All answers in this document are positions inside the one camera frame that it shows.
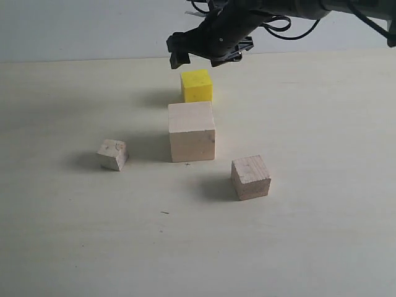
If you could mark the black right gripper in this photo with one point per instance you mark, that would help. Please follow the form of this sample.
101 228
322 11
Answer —
224 34

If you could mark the yellow foam cube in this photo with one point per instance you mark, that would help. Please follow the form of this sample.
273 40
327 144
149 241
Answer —
196 86

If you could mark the large wooden cube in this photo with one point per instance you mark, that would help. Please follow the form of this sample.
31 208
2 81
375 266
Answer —
192 131

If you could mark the medium wooden cube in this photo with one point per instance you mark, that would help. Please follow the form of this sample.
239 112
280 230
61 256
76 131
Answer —
250 177

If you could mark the small wooden cube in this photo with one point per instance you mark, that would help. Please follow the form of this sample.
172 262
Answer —
112 154

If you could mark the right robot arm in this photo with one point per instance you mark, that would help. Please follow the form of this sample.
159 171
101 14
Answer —
378 15

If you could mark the white cable tie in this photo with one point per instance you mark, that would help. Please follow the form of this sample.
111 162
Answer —
197 13

